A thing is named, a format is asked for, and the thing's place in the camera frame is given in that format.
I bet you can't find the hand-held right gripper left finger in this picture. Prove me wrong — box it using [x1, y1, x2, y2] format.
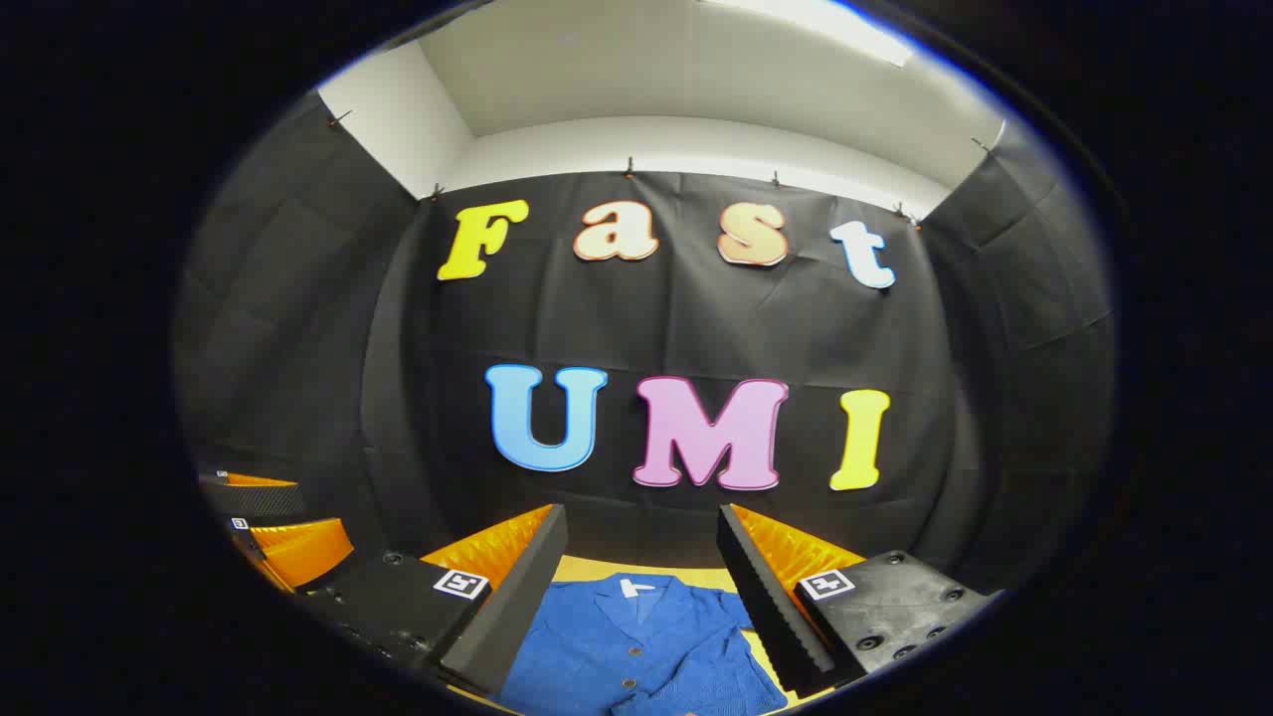
[298, 502, 570, 697]

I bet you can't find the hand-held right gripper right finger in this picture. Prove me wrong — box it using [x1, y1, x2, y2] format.
[716, 502, 1000, 699]

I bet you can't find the blue jacket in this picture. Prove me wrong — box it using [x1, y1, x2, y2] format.
[497, 572, 789, 716]

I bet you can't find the row of black cloth clips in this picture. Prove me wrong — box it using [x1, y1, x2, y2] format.
[328, 107, 996, 232]

